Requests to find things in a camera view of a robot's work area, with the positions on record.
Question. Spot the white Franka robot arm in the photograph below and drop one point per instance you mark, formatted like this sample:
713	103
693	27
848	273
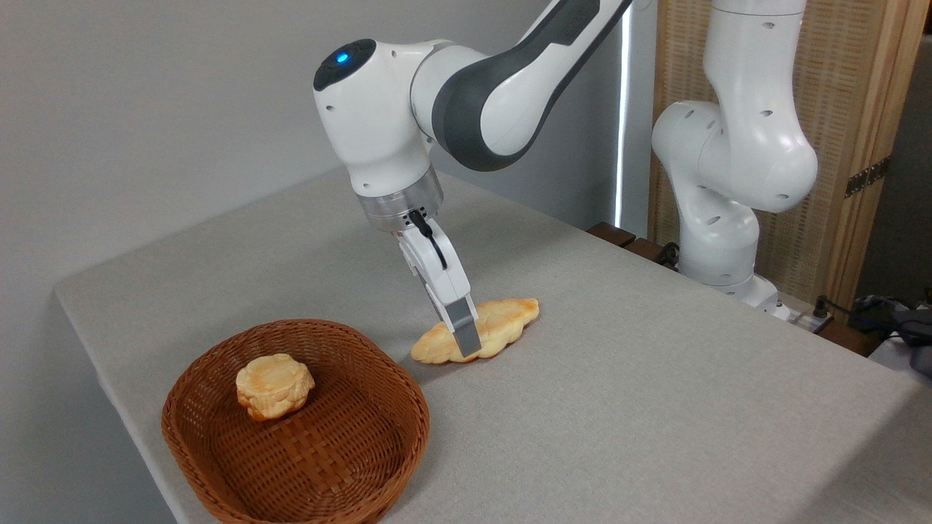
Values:
735	145

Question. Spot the wooden rattan folding screen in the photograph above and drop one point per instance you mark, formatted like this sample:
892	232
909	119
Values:
852	87

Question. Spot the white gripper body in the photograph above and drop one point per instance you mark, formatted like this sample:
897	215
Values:
437	266

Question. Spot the brown wicker basket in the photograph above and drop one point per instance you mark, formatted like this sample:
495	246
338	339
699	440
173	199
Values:
328	451

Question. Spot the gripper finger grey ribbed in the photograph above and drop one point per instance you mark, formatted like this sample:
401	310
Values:
464	327

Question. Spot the metal screen hinge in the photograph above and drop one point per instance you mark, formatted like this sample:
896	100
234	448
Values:
866	177

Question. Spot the grey bag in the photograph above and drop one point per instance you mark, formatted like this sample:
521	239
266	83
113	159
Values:
919	342

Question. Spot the round golden bread bun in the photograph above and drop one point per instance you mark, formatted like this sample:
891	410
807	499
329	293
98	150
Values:
274	386

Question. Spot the long braided bread loaf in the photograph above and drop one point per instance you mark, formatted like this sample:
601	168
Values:
510	319

